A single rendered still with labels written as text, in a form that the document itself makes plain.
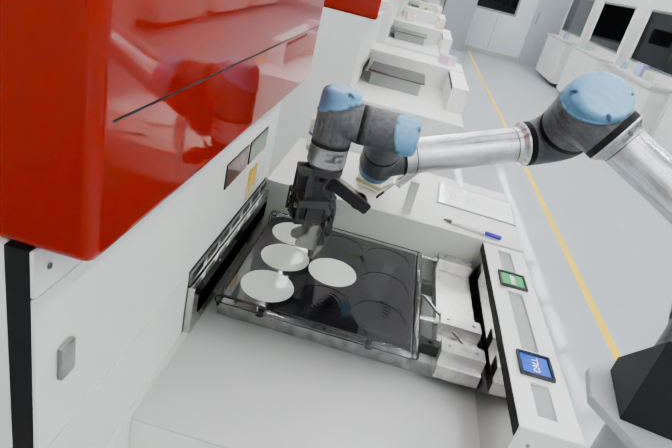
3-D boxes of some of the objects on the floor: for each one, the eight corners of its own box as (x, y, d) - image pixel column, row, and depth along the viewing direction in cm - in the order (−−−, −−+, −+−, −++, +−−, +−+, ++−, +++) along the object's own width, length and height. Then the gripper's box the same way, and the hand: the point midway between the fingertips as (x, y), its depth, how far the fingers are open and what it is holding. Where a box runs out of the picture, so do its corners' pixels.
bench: (619, 156, 656) (701, -12, 573) (581, 119, 819) (641, -16, 736) (706, 179, 649) (801, 12, 567) (650, 138, 813) (718, 3, 730)
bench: (547, 86, 1056) (590, -19, 973) (532, 71, 1219) (567, -20, 1136) (601, 100, 1049) (648, -4, 966) (578, 83, 1213) (616, -7, 1130)
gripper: (294, 153, 104) (275, 245, 112) (307, 173, 96) (286, 269, 105) (334, 157, 107) (313, 245, 116) (350, 176, 100) (325, 269, 108)
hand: (314, 251), depth 111 cm, fingers closed
